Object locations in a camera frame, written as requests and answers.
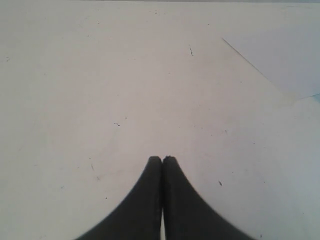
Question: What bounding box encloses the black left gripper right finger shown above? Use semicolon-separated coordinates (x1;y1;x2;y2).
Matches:
162;156;252;240

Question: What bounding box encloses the white paper sheet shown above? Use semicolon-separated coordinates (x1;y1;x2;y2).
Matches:
223;3;320;99

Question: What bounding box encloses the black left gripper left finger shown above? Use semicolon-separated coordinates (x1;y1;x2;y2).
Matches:
80;156;162;240

